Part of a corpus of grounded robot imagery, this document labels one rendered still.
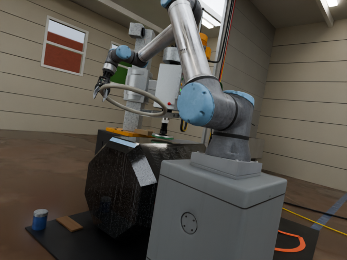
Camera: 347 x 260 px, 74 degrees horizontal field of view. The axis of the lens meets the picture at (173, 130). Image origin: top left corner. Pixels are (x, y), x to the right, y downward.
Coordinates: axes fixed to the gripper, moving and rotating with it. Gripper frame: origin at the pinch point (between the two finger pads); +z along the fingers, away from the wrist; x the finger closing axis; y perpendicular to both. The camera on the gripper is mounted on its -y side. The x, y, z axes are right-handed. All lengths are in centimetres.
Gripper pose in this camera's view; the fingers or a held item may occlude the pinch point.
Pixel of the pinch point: (98, 99)
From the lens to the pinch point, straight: 168.4
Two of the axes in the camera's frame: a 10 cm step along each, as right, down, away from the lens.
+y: 2.4, -1.8, -9.5
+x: 9.4, 3.0, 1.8
